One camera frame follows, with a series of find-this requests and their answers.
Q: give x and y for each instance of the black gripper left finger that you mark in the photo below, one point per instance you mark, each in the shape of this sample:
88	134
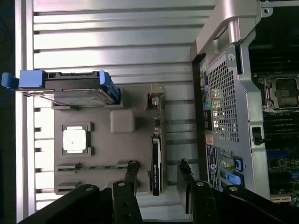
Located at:
121	198

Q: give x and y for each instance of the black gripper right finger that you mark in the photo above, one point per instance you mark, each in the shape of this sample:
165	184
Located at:
201	200

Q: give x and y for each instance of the blue expansion slot latch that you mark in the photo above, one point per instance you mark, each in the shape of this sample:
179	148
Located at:
237	163
234	179

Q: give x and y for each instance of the green RAM stick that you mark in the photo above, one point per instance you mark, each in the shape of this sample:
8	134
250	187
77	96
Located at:
93	167

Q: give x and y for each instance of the black graphics card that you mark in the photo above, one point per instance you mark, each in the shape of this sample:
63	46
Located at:
157	163

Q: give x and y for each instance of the grey parts rack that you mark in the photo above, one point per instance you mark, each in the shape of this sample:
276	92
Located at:
105	144

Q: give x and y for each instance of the silver CPU chip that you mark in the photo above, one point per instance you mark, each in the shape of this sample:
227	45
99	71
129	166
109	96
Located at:
75	141

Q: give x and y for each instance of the green motherboard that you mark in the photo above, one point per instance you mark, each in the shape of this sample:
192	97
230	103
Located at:
280	158

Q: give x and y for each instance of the grey open PC case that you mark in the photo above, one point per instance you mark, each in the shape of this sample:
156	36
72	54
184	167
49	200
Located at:
236	93

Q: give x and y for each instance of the hard disk with blue carrier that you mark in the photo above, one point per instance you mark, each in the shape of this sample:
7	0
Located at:
70	86

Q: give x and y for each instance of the CPU socket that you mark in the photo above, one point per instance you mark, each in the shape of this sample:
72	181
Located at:
281	94

